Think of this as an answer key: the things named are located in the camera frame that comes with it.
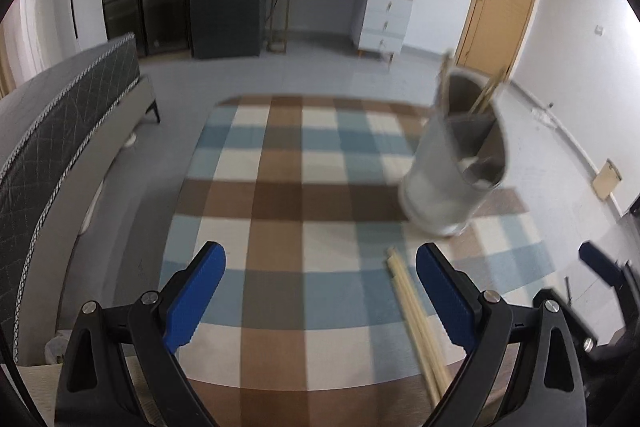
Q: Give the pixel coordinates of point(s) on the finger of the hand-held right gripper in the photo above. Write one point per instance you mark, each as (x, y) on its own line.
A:
(600, 264)

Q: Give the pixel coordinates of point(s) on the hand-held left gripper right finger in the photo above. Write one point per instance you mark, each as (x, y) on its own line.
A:
(442, 294)

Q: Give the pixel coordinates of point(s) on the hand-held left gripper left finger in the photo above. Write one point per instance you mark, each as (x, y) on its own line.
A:
(197, 294)

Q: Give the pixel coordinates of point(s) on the pile of wooden chopsticks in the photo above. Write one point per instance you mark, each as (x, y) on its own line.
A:
(417, 317)

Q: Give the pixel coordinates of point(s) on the grey cylindrical utensil holder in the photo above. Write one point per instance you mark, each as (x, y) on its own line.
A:
(450, 177)

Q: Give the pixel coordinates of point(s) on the wooden chopstick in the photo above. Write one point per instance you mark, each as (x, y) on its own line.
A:
(497, 84)
(482, 94)

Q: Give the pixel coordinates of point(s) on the beige cardboard piece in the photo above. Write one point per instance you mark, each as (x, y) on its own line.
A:
(607, 181)

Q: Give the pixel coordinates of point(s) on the plaid tablecloth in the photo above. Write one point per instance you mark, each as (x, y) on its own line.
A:
(300, 187)

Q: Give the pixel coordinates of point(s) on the white plastic bag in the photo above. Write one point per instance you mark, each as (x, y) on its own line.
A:
(55, 347)

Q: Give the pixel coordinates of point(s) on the white round bed foot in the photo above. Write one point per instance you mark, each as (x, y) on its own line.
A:
(130, 140)

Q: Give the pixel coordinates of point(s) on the grey quilted mattress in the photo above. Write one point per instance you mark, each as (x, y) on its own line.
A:
(60, 122)

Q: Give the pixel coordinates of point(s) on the white dressing table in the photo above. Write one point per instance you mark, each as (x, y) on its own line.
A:
(380, 7)

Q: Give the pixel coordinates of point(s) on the beige curtain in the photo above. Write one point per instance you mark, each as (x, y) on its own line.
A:
(5, 72)

